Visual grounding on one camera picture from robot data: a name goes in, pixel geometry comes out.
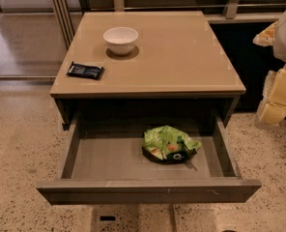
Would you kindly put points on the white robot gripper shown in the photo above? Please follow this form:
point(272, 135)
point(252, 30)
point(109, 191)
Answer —
point(272, 110)

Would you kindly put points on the green rice chip bag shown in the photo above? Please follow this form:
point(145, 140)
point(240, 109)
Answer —
point(169, 145)

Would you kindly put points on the beige cabinet with counter top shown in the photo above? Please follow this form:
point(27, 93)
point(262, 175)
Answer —
point(177, 55)

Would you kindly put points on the open grey top drawer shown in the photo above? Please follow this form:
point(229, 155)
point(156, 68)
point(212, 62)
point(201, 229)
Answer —
point(103, 163)

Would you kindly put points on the white ceramic bowl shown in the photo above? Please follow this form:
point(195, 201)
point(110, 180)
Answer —
point(121, 40)

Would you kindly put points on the black snack packet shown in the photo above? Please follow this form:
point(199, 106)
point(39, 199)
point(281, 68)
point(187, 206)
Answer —
point(84, 71)

